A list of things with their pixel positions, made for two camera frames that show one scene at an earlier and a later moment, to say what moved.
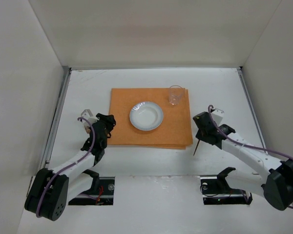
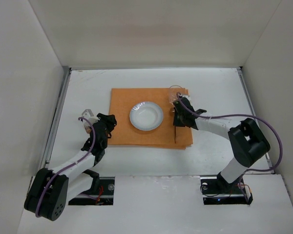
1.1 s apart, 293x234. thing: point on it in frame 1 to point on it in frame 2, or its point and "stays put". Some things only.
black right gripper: [204, 137] to [178, 119]
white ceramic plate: [146, 116] stays put
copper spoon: [196, 147] to [172, 110]
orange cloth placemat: [175, 131] stays put
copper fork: [87, 130] stays put
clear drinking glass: [174, 94] stays put
